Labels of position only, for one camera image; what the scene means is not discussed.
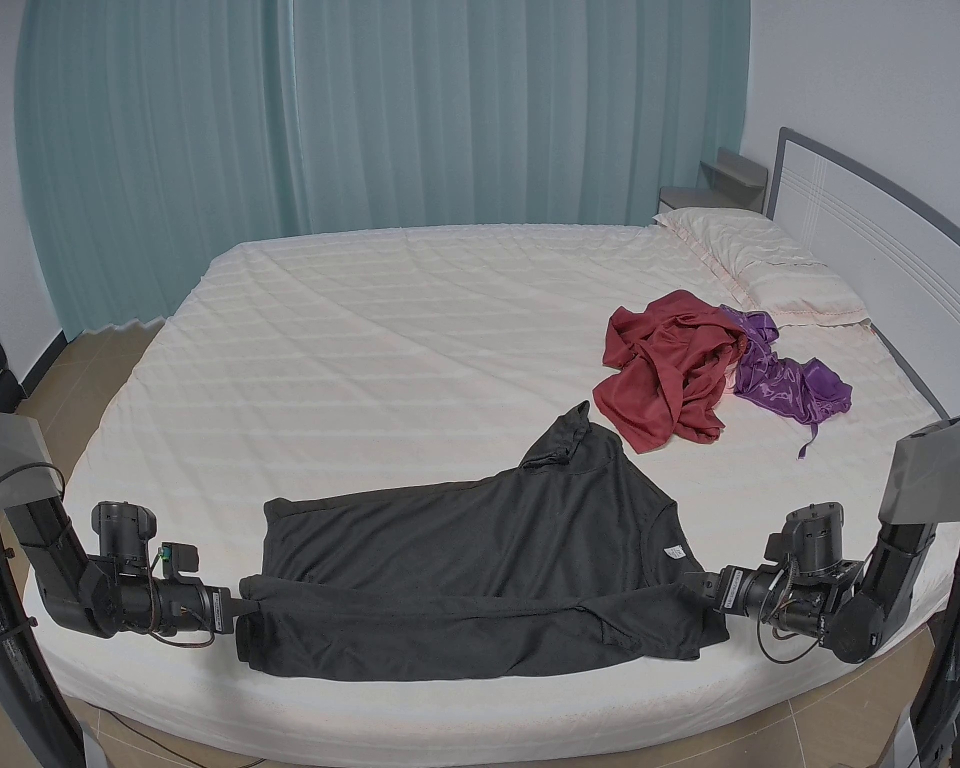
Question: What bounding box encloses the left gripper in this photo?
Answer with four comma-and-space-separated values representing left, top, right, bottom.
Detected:
159, 583, 262, 637

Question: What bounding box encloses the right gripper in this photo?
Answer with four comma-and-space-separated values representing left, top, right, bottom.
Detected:
681, 566, 768, 621

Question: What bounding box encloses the black T-shirt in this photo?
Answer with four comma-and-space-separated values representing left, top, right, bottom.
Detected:
234, 401, 731, 682

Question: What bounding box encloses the purple satin garment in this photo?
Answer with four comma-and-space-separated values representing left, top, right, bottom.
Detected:
720, 303, 855, 460

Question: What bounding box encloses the red garment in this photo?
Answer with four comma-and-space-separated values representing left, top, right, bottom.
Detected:
592, 288, 747, 455

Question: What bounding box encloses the bed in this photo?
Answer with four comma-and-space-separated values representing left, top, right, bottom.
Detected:
22, 127, 960, 751

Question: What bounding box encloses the cream pillow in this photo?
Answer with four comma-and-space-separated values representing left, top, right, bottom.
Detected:
651, 207, 871, 329

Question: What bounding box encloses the grey bedside table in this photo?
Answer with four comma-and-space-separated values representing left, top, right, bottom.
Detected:
658, 147, 770, 219

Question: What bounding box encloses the blue-green curtain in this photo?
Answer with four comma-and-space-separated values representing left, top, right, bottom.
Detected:
15, 0, 751, 339

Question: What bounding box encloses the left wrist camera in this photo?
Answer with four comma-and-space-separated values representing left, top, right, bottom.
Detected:
153, 541, 202, 585

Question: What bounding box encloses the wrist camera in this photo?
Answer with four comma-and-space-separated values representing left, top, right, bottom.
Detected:
153, 541, 202, 585
762, 529, 798, 579

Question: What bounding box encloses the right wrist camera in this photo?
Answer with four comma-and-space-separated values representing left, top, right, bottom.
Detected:
762, 529, 798, 579

